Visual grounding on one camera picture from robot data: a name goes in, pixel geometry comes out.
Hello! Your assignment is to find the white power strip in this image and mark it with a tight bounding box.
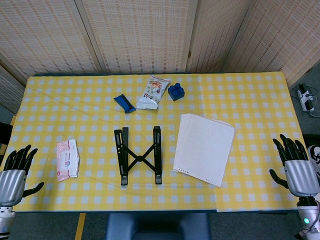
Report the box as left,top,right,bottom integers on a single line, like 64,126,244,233
296,84,315,113

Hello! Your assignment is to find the blue toy building block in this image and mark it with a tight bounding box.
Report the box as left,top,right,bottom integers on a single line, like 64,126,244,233
167,82,186,102

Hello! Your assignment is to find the black folding laptop stand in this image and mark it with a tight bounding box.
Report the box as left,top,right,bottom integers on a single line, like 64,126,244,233
113,126,163,186

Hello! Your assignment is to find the yellow checkered tablecloth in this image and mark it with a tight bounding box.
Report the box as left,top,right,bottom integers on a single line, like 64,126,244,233
0,71,320,213

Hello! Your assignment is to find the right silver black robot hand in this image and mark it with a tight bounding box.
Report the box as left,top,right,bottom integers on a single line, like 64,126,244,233
269,134,320,198

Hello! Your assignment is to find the stack of lined paper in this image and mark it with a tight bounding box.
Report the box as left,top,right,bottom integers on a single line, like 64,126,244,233
172,113,236,188

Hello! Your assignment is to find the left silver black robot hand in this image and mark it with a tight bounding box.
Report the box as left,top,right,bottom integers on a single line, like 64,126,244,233
0,144,45,207

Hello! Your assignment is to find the pink wet wipes pack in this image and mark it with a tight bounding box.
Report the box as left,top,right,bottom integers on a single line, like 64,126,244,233
56,139,81,183

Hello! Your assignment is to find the yellow floor tape strip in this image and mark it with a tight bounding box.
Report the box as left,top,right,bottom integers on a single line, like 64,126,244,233
74,212,87,240

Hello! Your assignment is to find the white printed snack bag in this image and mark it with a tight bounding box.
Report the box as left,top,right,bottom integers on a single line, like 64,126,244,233
136,74,172,111

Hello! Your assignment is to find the woven folding screen panel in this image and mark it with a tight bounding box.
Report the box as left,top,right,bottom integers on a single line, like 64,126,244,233
186,0,253,73
0,59,27,115
74,0,200,75
0,0,103,78
223,0,320,86

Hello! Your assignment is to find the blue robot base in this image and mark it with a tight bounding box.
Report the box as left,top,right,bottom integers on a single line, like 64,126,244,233
106,212,212,240

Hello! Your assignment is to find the black and white sneaker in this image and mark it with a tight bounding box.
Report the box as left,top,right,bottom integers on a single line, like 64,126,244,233
307,144,320,180

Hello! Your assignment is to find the blue snack bar wrapper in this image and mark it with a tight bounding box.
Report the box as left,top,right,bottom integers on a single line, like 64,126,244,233
113,93,137,114

